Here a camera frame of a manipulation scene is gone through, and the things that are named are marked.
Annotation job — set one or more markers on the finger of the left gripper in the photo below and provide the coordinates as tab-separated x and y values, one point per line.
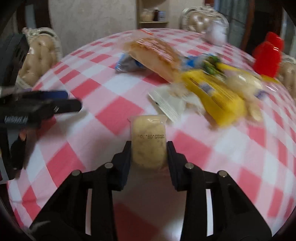
39	95
33	112

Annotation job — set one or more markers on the red thermos jug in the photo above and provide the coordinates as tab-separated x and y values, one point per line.
267	55

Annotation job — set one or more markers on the long yellow snack packet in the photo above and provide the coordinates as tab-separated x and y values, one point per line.
222	104

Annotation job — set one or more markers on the green candy packet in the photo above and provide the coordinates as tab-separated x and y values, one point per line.
209	65

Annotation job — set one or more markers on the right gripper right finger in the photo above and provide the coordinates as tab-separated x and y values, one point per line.
216	207

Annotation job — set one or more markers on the right beige tufted chair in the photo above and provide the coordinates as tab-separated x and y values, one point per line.
286	74

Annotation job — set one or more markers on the left beige tufted chair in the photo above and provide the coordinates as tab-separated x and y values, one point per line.
45	51

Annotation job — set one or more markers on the bagged food on shelf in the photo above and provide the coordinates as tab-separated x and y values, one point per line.
147	15

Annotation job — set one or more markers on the pale round bread packet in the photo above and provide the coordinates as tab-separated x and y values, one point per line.
246	85

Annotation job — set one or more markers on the small white clear packet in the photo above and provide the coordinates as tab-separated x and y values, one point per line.
170	99

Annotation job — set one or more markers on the small blue snack packet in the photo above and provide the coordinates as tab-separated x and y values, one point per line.
193	62

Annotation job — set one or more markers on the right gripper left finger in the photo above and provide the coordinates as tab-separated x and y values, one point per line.
82	206

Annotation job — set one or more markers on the white ceramic teapot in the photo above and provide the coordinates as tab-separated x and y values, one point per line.
216	34

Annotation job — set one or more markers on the clear biscuit packet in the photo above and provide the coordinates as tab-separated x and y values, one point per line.
149	144

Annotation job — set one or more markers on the beige tufted chair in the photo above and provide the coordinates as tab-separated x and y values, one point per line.
45	51
286	74
199	19

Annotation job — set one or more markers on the red white checkered tablecloth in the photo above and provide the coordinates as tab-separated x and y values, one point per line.
259	157

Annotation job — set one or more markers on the tiger-skin cake clear packet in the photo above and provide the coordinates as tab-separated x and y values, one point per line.
155	54

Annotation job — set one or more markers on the far beige tufted chair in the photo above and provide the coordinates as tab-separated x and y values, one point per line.
199	19

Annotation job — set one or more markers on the small blue box on shelf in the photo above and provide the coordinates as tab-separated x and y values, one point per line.
162	16

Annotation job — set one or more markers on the dark cake blue packet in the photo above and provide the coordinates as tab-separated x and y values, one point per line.
126	64

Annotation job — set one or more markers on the wooden corner shelf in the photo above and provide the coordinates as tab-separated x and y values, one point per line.
150	4

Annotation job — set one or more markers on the dark bottle on shelf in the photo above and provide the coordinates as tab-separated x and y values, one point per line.
156	14

